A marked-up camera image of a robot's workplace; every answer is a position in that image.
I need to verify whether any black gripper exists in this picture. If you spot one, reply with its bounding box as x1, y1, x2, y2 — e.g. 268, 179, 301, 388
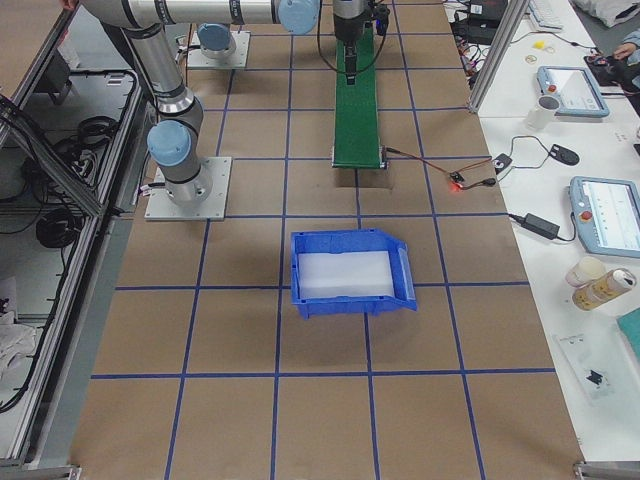
332, 0, 390, 84

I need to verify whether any green conveyor belt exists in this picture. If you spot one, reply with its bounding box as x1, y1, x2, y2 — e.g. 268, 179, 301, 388
332, 26, 386, 169

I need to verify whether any small red-lit circuit board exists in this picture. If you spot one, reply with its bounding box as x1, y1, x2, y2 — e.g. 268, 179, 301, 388
448, 172, 464, 192

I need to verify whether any blue plastic bin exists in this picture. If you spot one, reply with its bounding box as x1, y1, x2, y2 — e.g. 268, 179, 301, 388
290, 229, 417, 319

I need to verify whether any white cup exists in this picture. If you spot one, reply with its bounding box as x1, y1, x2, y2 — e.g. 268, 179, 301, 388
525, 95, 561, 131

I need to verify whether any white foam bin liner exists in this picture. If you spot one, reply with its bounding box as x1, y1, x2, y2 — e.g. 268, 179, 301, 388
297, 251, 394, 299

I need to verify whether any upper teach pendant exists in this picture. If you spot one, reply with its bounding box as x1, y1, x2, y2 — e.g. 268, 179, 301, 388
536, 66, 610, 118

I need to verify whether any teach pendant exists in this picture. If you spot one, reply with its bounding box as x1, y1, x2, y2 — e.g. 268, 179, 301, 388
536, 66, 610, 118
569, 176, 639, 258

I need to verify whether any black foot pedal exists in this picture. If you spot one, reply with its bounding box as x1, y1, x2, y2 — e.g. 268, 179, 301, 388
549, 144, 580, 166

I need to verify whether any black power adapter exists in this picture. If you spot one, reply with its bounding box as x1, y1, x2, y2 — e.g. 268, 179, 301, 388
509, 213, 559, 240

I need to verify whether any lower teach pendant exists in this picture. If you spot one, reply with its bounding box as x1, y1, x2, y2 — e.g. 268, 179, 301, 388
569, 176, 639, 258

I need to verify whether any cream lidded cup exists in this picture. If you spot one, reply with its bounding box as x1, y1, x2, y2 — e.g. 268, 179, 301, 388
565, 256, 606, 287

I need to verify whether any beverage can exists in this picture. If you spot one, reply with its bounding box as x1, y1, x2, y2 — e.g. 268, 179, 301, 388
572, 268, 637, 311

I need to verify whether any clear plastic bag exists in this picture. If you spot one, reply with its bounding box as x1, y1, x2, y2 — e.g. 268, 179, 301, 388
553, 325, 639, 405

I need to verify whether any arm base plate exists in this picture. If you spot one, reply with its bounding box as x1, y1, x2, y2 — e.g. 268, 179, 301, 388
145, 157, 232, 221
186, 31, 251, 70

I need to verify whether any red black power cable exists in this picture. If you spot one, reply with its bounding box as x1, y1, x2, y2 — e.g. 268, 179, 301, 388
383, 146, 496, 192

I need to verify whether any aluminium frame post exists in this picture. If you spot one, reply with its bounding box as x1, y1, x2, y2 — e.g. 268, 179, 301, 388
468, 0, 529, 113

